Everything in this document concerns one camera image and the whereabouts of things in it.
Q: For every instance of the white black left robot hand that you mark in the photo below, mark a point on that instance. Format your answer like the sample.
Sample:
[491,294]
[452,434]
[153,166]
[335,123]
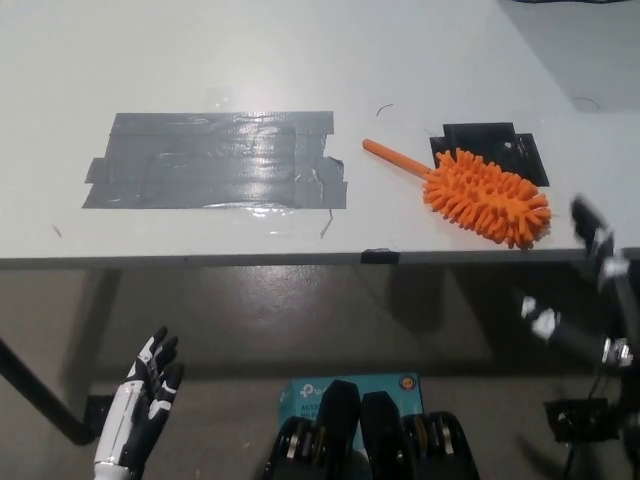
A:
[150,380]

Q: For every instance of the large black tape patch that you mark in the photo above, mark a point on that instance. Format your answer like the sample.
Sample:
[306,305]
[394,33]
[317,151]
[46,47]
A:
[480,140]

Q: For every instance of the black table leg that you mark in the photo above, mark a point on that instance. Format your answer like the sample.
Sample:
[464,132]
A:
[40,395]

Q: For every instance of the teal router box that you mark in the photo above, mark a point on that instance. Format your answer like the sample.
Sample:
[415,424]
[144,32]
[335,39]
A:
[305,395]

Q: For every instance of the orange microfibre duster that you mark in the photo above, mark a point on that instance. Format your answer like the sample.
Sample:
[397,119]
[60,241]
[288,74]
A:
[480,195]

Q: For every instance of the small black tape strip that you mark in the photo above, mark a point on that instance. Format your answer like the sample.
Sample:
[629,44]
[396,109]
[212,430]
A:
[380,256]

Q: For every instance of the grey duct tape patch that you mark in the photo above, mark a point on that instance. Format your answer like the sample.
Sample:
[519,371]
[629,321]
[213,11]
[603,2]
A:
[210,160]

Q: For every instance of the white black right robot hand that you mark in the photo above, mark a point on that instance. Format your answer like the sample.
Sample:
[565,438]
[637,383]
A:
[617,300]

